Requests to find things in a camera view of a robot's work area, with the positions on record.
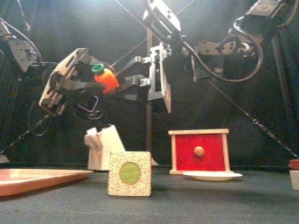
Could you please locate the orange carrot piece green cap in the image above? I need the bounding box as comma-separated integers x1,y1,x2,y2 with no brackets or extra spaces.
89,62,120,89

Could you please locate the white wooden knife block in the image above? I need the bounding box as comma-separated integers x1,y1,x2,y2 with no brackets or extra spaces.
83,124,127,172

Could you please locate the wooden drawer box red front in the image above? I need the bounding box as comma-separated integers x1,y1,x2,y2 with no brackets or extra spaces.
167,128,231,175

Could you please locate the patterned block green oval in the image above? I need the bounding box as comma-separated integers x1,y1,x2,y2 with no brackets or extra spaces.
107,150,153,197

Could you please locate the pink plastic tray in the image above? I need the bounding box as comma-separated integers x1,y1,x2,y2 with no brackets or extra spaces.
0,168,93,197

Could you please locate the small white plate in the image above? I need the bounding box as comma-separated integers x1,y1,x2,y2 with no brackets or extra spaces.
181,171,244,182

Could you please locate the black knife handle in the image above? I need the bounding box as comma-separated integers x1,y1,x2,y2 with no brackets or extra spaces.
89,116,111,133

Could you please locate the black vertical frame pole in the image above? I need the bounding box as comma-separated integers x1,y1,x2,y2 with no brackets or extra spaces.
144,0,155,154

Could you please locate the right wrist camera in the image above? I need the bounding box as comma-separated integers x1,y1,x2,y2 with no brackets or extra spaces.
141,0,183,42

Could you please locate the diagonal tension cable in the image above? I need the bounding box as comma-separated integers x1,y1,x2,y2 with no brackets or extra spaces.
0,0,196,155
112,0,299,160

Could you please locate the thick black looped cable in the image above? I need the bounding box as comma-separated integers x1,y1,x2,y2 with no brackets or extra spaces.
180,21,265,84

